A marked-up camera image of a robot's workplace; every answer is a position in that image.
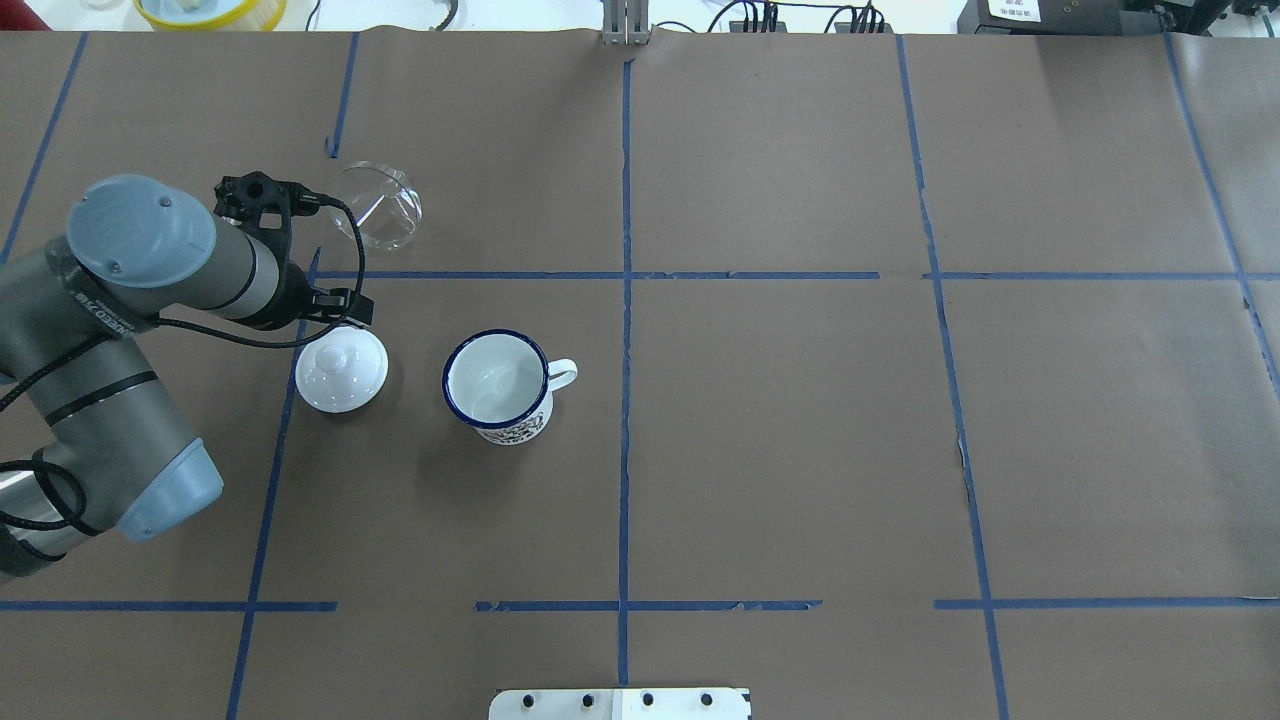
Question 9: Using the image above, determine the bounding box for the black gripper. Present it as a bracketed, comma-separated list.
[262, 263, 375, 331]

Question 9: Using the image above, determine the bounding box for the white ceramic lid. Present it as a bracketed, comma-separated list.
[293, 325, 390, 414]

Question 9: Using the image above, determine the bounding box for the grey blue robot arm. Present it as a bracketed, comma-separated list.
[1, 172, 374, 582]

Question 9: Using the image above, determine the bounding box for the white enamel mug blue rim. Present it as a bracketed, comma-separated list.
[442, 328, 579, 446]

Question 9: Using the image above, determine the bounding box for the yellow rimmed bowl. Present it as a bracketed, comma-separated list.
[131, 1, 288, 32]

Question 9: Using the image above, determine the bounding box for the black power strip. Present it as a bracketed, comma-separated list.
[707, 1, 893, 35]

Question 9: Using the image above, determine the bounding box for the black device with label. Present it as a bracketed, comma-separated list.
[955, 1, 1233, 37]

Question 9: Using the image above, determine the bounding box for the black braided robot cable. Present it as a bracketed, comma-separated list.
[0, 192, 369, 561]

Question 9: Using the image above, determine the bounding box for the grey aluminium post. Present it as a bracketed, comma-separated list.
[600, 0, 652, 47]

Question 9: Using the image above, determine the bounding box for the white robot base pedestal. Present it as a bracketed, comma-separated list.
[488, 687, 753, 719]

